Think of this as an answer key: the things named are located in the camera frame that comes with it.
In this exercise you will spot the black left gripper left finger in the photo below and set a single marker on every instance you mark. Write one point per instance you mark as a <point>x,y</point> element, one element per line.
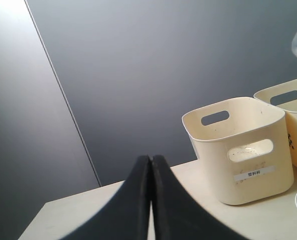
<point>119,211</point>

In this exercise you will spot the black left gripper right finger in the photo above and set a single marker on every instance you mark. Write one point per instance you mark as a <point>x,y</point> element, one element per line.
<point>176,215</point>

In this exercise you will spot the left cream plastic bin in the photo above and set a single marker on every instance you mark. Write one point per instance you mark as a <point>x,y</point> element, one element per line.
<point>243,147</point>

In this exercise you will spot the cream plastic bin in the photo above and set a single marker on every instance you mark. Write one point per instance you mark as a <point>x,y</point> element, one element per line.
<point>243,147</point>
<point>289,106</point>

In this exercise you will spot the middle cream plastic bin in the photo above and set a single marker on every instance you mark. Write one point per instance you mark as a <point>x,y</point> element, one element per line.
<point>289,106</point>

